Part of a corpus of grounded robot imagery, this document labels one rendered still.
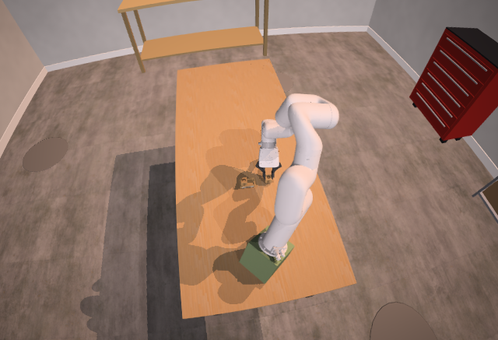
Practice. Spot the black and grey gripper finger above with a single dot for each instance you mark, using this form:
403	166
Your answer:
274	169
262	169

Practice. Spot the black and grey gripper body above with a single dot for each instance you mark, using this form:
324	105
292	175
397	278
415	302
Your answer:
268	157

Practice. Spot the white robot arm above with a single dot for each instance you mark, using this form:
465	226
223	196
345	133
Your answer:
293	196

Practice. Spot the wooden tray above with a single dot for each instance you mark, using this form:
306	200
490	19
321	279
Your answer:
250	183

